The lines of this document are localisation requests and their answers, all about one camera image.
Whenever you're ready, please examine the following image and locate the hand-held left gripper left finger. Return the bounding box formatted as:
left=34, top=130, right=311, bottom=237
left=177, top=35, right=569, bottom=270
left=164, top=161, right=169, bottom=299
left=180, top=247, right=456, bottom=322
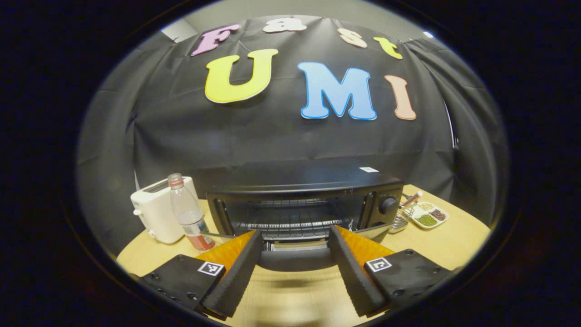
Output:
left=141, top=230, right=264, bottom=318

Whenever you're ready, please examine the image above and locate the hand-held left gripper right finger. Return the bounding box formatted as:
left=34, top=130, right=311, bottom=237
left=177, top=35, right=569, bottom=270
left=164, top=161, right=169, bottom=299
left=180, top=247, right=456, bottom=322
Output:
left=328, top=225, right=455, bottom=318

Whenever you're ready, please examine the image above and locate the black electric oven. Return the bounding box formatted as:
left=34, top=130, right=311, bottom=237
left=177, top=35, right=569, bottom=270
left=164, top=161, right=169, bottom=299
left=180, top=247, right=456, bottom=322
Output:
left=200, top=159, right=405, bottom=273

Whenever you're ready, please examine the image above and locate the clear plastic water bottle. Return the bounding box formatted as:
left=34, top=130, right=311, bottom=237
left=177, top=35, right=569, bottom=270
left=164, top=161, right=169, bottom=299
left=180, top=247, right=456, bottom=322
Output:
left=167, top=173, right=216, bottom=251

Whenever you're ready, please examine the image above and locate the white divided dish with beans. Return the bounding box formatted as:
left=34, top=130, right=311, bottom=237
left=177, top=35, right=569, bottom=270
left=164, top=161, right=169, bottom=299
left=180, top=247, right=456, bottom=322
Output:
left=409, top=201, right=449, bottom=229

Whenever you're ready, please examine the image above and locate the white toaster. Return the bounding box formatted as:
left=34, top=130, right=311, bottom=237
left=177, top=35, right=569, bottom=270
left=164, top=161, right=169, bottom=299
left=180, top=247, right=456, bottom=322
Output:
left=130, top=176, right=200, bottom=244

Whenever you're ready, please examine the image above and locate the black backdrop cloth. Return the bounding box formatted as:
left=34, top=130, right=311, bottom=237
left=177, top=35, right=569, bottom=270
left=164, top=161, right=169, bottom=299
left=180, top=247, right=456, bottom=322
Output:
left=76, top=16, right=510, bottom=256

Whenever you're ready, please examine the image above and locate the metal wire basket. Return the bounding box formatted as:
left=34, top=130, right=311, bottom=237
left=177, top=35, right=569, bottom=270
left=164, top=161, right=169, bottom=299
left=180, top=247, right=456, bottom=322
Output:
left=389, top=207, right=414, bottom=234

